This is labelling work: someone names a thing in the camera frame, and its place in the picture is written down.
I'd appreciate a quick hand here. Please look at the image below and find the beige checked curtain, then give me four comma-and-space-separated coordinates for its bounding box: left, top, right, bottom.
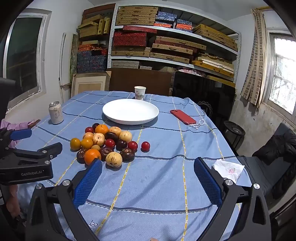
240, 8, 266, 107

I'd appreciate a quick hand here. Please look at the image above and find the bright window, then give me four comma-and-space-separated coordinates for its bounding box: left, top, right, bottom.
264, 28, 296, 121

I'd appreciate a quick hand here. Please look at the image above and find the pile of tan woven boxes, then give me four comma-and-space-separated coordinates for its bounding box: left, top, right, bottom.
77, 14, 111, 39

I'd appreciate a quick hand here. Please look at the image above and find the white floral tissue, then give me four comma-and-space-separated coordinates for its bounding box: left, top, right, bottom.
212, 159, 245, 183

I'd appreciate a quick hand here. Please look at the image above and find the stack of yellow flat boxes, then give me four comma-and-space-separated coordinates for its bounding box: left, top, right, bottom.
191, 53, 235, 78

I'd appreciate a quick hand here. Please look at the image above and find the large tan speckled pear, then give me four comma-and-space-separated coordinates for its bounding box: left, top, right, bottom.
106, 151, 123, 168

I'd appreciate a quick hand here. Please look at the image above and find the stack of orange-red boxes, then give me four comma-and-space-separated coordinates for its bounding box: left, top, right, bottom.
79, 44, 108, 55

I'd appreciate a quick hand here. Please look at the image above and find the black round stool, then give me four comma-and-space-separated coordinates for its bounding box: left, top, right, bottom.
223, 120, 245, 151

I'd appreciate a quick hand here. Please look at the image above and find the large red patterned box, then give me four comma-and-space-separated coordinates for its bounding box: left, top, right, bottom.
113, 31, 148, 47

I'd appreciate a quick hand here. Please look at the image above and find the grey woven box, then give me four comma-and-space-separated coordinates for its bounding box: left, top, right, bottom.
111, 61, 140, 69

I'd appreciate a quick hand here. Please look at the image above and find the red phone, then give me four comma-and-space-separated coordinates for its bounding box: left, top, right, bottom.
170, 109, 197, 126

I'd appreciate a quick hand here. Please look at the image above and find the black jacket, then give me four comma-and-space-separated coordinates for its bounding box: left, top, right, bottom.
252, 133, 296, 200

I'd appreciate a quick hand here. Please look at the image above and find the white narrow board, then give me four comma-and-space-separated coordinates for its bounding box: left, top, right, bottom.
60, 32, 67, 102

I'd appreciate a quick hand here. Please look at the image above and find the white drink can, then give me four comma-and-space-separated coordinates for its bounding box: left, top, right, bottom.
48, 101, 64, 125

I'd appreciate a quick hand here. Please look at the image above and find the white paper cup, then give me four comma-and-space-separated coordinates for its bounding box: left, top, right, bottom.
134, 86, 147, 100

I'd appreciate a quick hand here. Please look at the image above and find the white bead bracelet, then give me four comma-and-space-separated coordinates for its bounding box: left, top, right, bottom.
188, 119, 206, 130

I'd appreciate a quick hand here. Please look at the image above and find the stack of dark blue boxes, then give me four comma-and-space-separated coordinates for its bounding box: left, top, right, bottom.
77, 50, 108, 73

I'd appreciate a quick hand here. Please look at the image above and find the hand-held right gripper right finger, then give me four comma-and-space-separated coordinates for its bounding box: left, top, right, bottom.
194, 157, 272, 241

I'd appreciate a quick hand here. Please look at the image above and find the brown cardboard sheet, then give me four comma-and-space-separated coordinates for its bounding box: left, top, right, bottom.
106, 68, 175, 96

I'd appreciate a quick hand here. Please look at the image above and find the black flat monitor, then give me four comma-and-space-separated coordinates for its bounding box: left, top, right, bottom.
172, 71, 237, 132

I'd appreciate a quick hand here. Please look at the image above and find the pale wooden picture frame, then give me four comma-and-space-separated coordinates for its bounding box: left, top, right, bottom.
70, 71, 112, 98

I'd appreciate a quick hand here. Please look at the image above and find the white round plate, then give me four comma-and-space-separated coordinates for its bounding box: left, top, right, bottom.
102, 99, 159, 125

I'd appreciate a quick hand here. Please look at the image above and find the person's left hand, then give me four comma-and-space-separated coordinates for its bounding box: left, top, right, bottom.
6, 185, 21, 217

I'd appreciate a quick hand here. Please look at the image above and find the pink floral cloth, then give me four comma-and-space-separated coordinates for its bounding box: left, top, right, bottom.
178, 66, 201, 76

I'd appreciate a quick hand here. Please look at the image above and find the dark window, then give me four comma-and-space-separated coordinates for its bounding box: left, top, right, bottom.
0, 9, 51, 112

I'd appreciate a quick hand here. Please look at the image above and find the white metal shelf rack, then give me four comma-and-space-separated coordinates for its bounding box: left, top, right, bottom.
107, 5, 242, 84

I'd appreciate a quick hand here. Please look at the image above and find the dark brown water chestnut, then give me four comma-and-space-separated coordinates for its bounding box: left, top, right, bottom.
120, 148, 135, 163
76, 149, 88, 164
99, 146, 115, 162

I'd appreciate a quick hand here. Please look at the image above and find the stack of tan woven boxes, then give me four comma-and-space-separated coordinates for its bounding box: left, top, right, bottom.
192, 23, 238, 51
111, 36, 206, 64
116, 6, 159, 26

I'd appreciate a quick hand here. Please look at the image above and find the stack of blue floral boxes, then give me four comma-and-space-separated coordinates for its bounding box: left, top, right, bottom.
154, 11, 193, 32

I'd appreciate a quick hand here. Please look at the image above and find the flat red patterned box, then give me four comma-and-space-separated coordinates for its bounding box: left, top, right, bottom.
122, 25, 158, 33

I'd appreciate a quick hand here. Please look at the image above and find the long brown box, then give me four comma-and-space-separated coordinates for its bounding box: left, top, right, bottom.
83, 3, 116, 20

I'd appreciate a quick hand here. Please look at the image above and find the green mottled board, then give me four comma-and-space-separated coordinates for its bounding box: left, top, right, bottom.
69, 34, 80, 75

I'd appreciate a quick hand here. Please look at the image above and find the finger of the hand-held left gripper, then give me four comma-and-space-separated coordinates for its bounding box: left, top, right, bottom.
0, 142, 63, 163
0, 128, 32, 149

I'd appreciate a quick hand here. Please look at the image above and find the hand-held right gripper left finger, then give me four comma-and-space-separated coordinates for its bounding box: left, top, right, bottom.
25, 159, 103, 241

